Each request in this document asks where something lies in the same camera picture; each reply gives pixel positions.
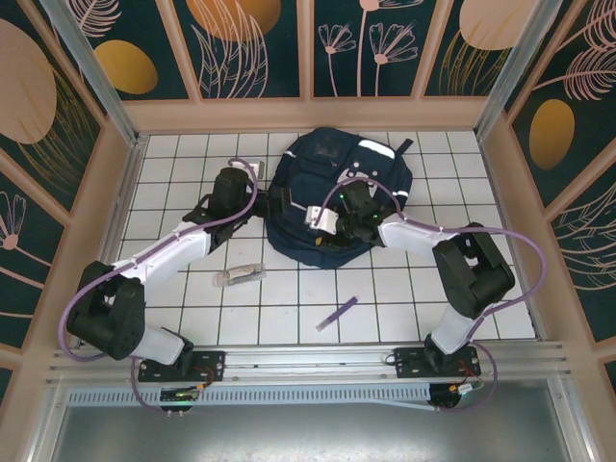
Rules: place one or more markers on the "aluminium mounting rail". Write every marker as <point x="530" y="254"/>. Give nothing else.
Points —
<point x="308" y="366"/>

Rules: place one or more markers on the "purple pen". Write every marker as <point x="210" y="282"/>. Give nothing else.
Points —
<point x="337" y="314"/>

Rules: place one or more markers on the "aluminium corner post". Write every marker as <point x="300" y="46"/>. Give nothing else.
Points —
<point x="512" y="72"/>
<point x="94" y="72"/>

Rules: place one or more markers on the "small circuit board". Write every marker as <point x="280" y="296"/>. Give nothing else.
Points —
<point x="178" y="394"/>

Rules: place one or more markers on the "grey metal sheet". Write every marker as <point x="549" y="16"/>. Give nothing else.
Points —
<point x="308" y="433"/>

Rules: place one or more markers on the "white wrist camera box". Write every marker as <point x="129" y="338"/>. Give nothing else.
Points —
<point x="257" y="169"/>
<point x="322" y="219"/>

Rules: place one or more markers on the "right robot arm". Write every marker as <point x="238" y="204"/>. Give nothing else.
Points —
<point x="471" y="269"/>

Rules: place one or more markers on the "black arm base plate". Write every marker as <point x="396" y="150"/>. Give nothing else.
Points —
<point x="214" y="366"/>
<point x="409" y="363"/>

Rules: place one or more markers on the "clear plastic pencil case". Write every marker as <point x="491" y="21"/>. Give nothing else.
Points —
<point x="238" y="275"/>

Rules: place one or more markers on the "navy blue backpack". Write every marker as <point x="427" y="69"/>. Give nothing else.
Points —
<point x="385" y="178"/>

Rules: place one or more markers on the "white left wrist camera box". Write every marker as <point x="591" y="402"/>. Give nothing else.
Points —
<point x="257" y="169"/>

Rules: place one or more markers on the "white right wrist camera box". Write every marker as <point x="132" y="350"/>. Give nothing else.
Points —
<point x="322" y="219"/>

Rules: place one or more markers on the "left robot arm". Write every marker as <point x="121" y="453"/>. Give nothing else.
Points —
<point x="159" y="255"/>

